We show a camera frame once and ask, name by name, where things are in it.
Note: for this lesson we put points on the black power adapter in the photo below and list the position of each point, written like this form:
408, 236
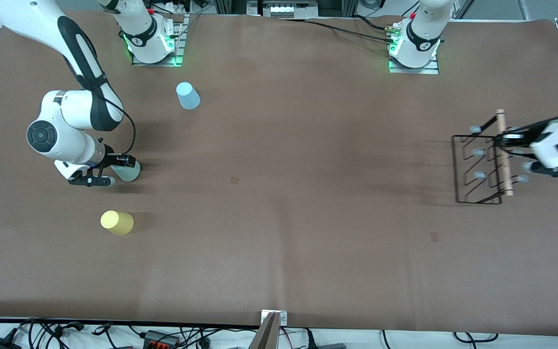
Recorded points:
0, 344

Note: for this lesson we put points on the black power plug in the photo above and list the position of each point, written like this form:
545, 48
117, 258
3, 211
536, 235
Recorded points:
310, 339

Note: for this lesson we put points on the light blue plastic cup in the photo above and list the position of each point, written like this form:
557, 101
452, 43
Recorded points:
188, 97

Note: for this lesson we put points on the pale green plastic cup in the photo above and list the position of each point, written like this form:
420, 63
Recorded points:
129, 173

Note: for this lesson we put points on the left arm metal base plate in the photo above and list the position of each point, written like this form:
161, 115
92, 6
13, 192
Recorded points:
414, 71

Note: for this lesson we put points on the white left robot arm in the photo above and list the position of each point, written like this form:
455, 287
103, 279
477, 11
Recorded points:
424, 29

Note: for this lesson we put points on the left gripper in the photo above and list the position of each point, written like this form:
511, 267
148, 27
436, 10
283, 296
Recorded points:
522, 138

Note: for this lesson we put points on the black orange connector block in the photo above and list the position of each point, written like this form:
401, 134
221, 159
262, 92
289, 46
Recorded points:
160, 338

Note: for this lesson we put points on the yellow plastic cup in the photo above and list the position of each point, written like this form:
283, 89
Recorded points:
116, 222

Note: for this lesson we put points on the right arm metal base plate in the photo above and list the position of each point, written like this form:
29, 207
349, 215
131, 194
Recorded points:
178, 39

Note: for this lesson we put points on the grey electrical unit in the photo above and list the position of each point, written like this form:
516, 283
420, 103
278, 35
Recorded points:
284, 9

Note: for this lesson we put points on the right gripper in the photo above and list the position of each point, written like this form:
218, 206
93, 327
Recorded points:
110, 157

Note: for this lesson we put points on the small metal camera bracket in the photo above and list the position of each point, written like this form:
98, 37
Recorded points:
284, 317

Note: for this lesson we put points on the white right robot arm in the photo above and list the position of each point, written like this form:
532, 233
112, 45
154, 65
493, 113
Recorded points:
66, 140

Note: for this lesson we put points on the white power strip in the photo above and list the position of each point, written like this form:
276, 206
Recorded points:
175, 7

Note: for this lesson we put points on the brown camera mount bar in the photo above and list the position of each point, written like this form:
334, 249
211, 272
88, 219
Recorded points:
267, 337

